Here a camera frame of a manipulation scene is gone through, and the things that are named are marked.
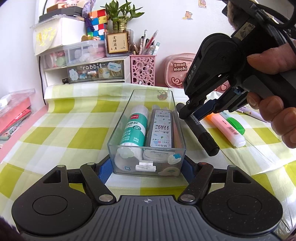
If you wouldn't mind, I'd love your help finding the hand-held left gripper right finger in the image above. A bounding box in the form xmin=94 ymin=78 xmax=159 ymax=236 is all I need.
xmin=178 ymin=158 xmax=250 ymax=206

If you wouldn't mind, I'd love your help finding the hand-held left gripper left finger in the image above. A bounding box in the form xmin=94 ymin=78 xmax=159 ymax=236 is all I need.
xmin=43 ymin=158 xmax=116 ymax=206

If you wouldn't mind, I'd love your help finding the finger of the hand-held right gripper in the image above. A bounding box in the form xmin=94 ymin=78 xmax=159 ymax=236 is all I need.
xmin=178 ymin=57 xmax=229 ymax=120
xmin=193 ymin=88 xmax=249 ymax=121

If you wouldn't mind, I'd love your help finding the clear plastic organizer box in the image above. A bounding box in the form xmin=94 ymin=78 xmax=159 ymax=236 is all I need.
xmin=107 ymin=89 xmax=186 ymax=177

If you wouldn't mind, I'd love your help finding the black marker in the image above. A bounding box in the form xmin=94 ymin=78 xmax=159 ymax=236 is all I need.
xmin=176 ymin=103 xmax=220 ymax=156

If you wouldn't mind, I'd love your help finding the salmon pink highlighter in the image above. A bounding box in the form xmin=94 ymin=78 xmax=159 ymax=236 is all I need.
xmin=205 ymin=115 xmax=246 ymax=148

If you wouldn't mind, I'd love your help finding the green highlighter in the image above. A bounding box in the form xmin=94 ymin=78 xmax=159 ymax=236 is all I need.
xmin=225 ymin=116 xmax=245 ymax=135

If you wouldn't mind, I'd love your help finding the fat lilac pen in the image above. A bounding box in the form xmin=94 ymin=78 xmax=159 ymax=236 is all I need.
xmin=236 ymin=105 xmax=267 ymax=122

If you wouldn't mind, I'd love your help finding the black pencil lead case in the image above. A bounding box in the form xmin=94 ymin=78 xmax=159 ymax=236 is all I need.
xmin=144 ymin=109 xmax=174 ymax=160

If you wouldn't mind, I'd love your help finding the white teal glue stick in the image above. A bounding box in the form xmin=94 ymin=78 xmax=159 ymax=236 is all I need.
xmin=116 ymin=105 xmax=149 ymax=172

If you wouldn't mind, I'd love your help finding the person's right hand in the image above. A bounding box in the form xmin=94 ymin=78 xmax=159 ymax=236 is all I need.
xmin=246 ymin=40 xmax=296 ymax=149

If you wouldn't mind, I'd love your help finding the pink cartoon pencil case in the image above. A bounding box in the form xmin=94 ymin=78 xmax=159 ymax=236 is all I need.
xmin=165 ymin=53 xmax=230 ymax=93

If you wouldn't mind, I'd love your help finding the pink perforated pen holder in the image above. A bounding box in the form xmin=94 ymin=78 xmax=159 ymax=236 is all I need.
xmin=129 ymin=54 xmax=156 ymax=87

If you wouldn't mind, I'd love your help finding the green checked tablecloth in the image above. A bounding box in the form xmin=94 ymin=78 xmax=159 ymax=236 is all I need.
xmin=0 ymin=82 xmax=296 ymax=234

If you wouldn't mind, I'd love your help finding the bunch of assorted pens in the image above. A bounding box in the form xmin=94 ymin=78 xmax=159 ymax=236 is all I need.
xmin=132 ymin=30 xmax=161 ymax=56

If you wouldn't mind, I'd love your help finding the white drawer organizer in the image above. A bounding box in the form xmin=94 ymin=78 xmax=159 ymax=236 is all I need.
xmin=39 ymin=56 xmax=131 ymax=87

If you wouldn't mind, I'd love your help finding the lucky bamboo in glass vase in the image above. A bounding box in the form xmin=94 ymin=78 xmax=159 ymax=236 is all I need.
xmin=103 ymin=0 xmax=144 ymax=57

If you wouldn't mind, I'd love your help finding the clear drawer with stickers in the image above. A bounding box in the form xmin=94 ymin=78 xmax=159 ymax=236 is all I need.
xmin=66 ymin=60 xmax=122 ymax=84

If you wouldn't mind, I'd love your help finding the red book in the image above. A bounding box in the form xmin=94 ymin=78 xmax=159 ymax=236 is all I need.
xmin=0 ymin=97 xmax=31 ymax=132

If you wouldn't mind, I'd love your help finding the small brown toy figure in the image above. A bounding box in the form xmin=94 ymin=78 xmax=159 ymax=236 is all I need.
xmin=81 ymin=35 xmax=104 ymax=42

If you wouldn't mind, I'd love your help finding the clear plastic tray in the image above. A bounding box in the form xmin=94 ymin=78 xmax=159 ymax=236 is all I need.
xmin=0 ymin=88 xmax=36 ymax=109

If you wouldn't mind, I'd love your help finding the clear lidded storage box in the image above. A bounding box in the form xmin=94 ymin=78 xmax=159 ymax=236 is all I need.
xmin=63 ymin=40 xmax=107 ymax=66

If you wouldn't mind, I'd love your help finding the colourful puzzle cube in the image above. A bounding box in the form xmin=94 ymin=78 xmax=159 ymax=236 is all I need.
xmin=87 ymin=9 xmax=109 ymax=39

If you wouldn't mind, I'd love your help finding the clear drawer with tape rolls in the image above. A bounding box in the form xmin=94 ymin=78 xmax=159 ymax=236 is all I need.
xmin=42 ymin=51 xmax=67 ymax=70

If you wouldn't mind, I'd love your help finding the white charger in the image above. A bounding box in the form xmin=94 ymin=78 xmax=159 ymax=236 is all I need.
xmin=0 ymin=94 xmax=11 ymax=107

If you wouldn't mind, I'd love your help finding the purple tasselled sachet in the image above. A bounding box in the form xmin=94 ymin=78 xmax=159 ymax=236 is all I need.
xmin=82 ymin=0 xmax=96 ymax=32

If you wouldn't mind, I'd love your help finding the white box with yellow sticker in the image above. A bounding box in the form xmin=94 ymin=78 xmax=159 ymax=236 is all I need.
xmin=30 ymin=14 xmax=89 ymax=56

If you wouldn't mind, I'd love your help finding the pink lion figure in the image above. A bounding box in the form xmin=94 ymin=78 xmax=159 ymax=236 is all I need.
xmin=53 ymin=0 xmax=80 ymax=6

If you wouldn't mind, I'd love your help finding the dark grey flat box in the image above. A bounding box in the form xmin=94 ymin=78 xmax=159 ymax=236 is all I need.
xmin=38 ymin=6 xmax=84 ymax=23

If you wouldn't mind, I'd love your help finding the brown flat box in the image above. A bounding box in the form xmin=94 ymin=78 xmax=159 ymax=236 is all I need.
xmin=46 ymin=2 xmax=70 ymax=13

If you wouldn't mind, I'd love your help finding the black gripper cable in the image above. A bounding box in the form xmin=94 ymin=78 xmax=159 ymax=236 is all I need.
xmin=251 ymin=0 xmax=296 ymax=32

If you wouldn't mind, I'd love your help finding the black wall cable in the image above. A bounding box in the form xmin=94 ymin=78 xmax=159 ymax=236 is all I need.
xmin=38 ymin=0 xmax=50 ymax=93

